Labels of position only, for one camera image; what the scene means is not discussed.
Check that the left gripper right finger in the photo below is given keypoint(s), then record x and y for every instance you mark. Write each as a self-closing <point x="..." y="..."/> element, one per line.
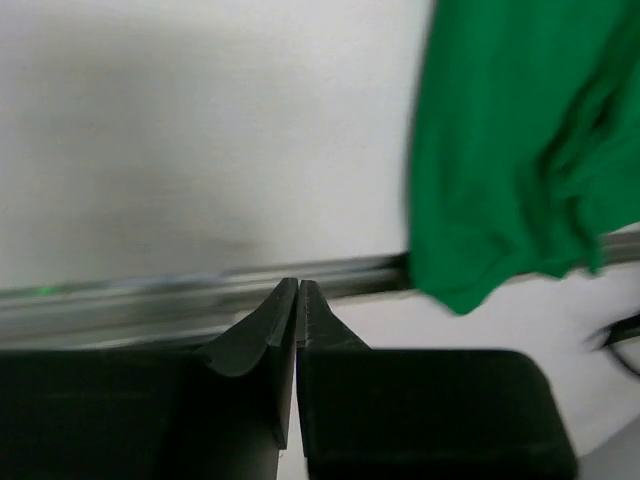
<point x="391" y="414"/>

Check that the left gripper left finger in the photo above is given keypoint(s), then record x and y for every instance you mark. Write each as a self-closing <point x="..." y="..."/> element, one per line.
<point x="219" y="410"/>

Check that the green t shirt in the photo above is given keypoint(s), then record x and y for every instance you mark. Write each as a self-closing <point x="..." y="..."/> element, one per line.
<point x="525" y="143"/>

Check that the silver aluminium rail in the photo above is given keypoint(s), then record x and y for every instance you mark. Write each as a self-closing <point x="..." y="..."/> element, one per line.
<point x="119" y="313"/>

